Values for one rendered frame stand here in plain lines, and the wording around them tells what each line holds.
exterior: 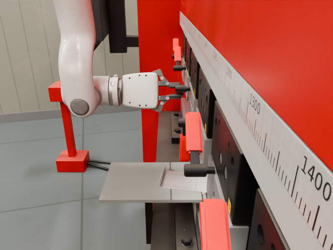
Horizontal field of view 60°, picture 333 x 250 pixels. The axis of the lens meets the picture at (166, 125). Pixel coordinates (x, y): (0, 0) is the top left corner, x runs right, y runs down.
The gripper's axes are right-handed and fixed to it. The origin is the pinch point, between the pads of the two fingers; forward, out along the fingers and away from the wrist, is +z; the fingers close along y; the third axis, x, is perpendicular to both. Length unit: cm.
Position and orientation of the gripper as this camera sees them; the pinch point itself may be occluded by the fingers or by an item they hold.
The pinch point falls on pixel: (176, 91)
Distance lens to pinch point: 82.3
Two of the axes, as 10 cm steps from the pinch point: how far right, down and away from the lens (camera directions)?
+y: 0.0, 10.0, 0.5
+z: 10.0, 0.0, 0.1
